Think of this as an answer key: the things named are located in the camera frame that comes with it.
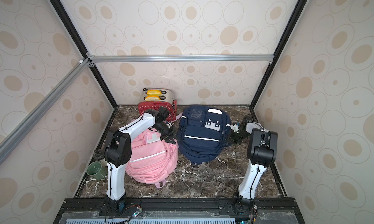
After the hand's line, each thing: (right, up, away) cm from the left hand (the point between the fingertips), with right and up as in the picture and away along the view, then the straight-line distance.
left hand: (181, 139), depth 86 cm
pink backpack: (-16, -12, -1) cm, 21 cm away
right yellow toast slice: (-20, +26, +12) cm, 35 cm away
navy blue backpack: (+14, +2, +17) cm, 22 cm away
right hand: (+29, -2, +12) cm, 32 cm away
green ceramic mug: (-50, -18, -1) cm, 53 cm away
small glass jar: (-46, -8, -4) cm, 47 cm away
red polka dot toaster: (-11, +25, +14) cm, 31 cm away
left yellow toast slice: (-20, +30, +15) cm, 39 cm away
